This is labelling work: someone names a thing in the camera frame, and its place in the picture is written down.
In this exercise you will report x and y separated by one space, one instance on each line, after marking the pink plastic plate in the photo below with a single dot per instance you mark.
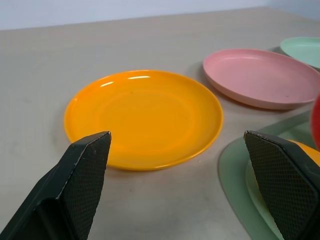
260 77

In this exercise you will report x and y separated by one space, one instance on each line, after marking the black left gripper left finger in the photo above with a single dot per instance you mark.
75 180

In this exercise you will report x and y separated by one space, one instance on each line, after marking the red round object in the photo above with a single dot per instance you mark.
316 122

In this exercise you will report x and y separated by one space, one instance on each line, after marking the large green serving tray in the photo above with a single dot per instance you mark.
237 162

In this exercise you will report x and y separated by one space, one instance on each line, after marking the small light green plate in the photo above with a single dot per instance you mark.
303 50

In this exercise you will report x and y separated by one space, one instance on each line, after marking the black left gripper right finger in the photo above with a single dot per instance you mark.
285 180

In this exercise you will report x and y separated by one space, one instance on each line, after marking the yellow object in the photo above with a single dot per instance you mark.
308 152

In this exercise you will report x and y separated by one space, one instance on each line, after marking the orange plastic plate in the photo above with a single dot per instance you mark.
150 117

